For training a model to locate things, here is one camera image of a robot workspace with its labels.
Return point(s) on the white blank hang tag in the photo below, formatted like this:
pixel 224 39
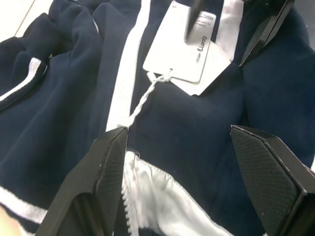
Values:
pixel 214 66

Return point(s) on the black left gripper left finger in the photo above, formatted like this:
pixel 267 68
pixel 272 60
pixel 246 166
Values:
pixel 86 186

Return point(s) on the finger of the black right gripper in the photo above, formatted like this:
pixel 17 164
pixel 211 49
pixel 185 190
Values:
pixel 268 32
pixel 194 17

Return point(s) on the navy jacket with white trim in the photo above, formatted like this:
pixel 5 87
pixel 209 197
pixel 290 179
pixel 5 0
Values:
pixel 197 127

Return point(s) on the white printed hang tag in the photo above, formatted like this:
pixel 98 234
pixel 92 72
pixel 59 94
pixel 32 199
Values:
pixel 177 49

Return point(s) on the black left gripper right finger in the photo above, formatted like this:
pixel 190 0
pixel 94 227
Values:
pixel 278 182

